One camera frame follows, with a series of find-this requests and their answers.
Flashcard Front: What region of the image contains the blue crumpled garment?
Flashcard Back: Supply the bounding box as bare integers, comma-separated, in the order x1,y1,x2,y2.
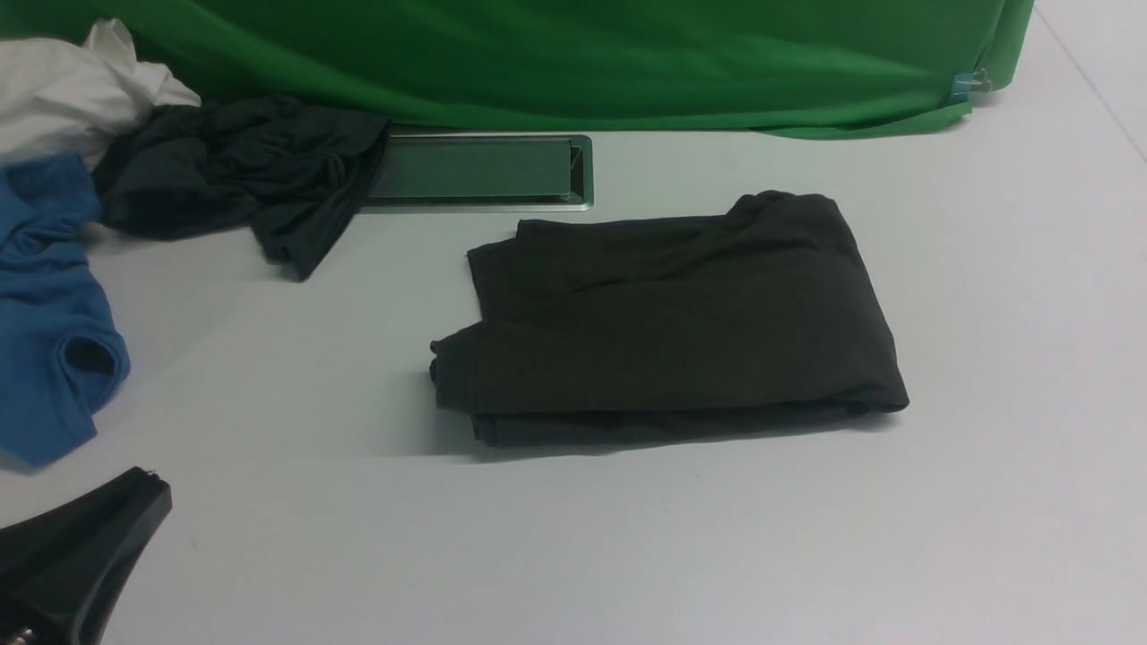
1,151,131,469

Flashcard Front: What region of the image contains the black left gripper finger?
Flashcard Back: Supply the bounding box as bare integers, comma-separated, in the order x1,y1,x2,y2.
1,467,172,644

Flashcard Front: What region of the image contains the dark teal crumpled garment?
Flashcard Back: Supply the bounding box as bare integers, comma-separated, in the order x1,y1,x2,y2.
91,98,391,281

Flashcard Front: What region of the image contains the green backdrop cloth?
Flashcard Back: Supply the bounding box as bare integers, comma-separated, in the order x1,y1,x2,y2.
3,1,1033,140

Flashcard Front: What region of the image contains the white crumpled garment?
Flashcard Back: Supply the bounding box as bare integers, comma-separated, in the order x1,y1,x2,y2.
1,18,202,168

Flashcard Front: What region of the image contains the dark gray long-sleeved shirt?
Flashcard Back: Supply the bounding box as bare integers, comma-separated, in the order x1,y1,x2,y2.
429,191,910,448

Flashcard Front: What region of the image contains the blue binder clip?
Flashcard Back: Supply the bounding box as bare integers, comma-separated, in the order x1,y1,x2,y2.
949,68,993,104

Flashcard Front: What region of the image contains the metal table cable hatch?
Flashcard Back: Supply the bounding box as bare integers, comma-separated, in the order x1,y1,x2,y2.
362,134,595,213

